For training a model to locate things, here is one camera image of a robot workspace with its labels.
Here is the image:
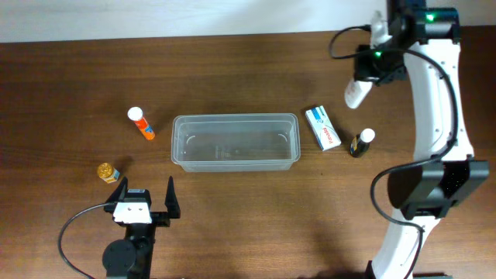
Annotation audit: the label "small jar gold lid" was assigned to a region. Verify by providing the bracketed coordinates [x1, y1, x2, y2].
[97, 163, 120, 184]

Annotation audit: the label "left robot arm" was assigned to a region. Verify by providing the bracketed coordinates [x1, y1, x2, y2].
[102, 177, 181, 279]

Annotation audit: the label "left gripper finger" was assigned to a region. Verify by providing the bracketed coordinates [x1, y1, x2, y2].
[105, 177, 128, 203]
[164, 176, 181, 214]

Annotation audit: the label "dark bottle white cap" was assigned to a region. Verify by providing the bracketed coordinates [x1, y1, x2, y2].
[350, 128, 375, 158]

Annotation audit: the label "clear plastic container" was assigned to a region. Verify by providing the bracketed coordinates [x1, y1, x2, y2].
[170, 113, 301, 173]

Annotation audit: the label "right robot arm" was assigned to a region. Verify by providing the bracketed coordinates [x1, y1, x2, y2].
[345, 1, 489, 278]

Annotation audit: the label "white Panadol box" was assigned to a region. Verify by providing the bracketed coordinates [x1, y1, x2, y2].
[305, 105, 342, 151]

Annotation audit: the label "orange tablet tube white cap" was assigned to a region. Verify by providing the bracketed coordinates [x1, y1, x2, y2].
[127, 106, 155, 140]

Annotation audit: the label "white spray bottle clear cap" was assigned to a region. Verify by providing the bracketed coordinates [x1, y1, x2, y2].
[344, 79, 374, 109]

